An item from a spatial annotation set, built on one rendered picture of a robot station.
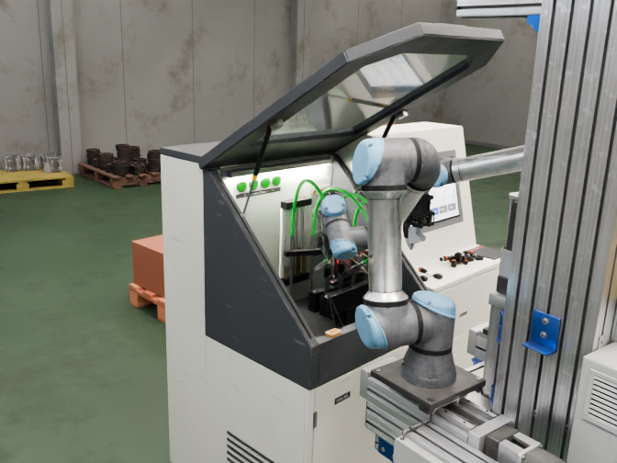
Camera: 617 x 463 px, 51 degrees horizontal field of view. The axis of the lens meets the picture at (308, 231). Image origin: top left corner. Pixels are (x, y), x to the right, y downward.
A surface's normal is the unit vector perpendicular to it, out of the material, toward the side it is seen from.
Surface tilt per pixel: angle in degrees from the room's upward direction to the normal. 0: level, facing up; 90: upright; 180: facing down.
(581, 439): 90
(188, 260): 90
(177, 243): 90
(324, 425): 90
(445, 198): 76
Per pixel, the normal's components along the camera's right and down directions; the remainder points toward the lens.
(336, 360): 0.71, 0.22
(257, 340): -0.70, 0.17
